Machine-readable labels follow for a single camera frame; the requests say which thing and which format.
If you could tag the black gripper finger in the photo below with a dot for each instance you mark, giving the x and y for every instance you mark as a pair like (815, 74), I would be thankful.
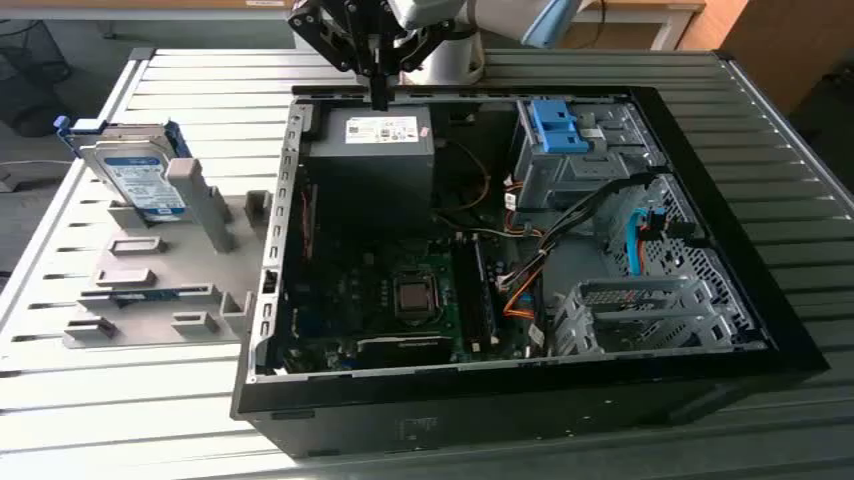
(420, 50)
(320, 35)

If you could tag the hard disk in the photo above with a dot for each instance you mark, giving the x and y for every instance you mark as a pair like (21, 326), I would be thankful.
(140, 180)

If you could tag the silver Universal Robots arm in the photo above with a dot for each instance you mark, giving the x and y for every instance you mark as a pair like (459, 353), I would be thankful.
(454, 60)

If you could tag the grey metal disk bay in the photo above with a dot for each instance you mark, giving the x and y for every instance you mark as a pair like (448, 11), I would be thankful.
(667, 307)

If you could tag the grey power supply unit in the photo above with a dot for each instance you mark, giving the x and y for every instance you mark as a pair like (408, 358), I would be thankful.
(374, 145)

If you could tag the blue plastic drive latch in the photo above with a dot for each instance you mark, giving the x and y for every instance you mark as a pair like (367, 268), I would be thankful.
(560, 135)

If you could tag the wooden desk with white legs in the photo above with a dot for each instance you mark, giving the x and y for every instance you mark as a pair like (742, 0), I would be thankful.
(641, 5)

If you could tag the grey metal drive cage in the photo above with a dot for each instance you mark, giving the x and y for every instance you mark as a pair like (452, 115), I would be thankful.
(580, 175)

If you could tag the black mesh wastebasket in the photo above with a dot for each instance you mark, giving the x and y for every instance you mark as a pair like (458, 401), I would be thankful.
(33, 115)

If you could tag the CPU socket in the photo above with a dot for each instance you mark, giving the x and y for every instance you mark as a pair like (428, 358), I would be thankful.
(414, 295)

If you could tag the black RAM stick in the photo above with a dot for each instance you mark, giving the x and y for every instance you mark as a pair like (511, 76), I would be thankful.
(486, 295)

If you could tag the green motherboard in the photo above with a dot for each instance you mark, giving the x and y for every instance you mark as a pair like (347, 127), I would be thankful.
(443, 300)

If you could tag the black RAM slot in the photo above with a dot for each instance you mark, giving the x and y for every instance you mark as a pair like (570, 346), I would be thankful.
(464, 300)

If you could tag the grey parts rack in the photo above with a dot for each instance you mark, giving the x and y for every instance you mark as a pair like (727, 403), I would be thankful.
(173, 265)

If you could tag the blue RAM stick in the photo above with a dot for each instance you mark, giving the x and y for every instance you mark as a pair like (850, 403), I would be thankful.
(143, 295)

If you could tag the black graphics card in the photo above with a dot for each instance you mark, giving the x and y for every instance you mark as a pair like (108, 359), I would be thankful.
(407, 350)

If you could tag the black open PC case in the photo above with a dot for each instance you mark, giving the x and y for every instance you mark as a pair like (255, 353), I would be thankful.
(534, 415)

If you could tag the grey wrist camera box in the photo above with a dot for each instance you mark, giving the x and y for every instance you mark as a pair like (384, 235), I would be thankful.
(427, 12)

